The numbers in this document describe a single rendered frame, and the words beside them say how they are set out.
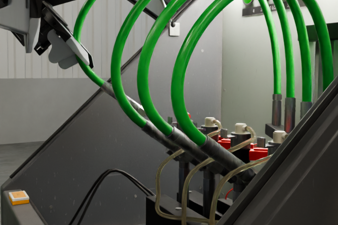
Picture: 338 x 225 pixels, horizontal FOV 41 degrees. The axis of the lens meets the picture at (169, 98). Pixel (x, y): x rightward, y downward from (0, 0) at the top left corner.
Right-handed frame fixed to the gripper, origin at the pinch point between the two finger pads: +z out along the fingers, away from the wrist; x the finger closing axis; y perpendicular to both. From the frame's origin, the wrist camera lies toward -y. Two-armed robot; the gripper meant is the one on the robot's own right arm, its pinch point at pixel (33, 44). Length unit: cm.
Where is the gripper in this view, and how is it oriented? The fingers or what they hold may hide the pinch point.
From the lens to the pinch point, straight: 69.2
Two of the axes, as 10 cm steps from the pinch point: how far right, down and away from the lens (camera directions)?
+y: -8.9, 0.2, -4.5
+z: -0.1, 10.0, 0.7
